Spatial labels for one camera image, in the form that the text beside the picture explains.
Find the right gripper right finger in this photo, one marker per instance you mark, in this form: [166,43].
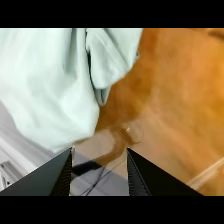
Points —
[153,180]

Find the pale green shirt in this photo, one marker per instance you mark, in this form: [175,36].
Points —
[50,90]

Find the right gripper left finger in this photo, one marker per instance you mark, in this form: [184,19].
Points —
[50,176]

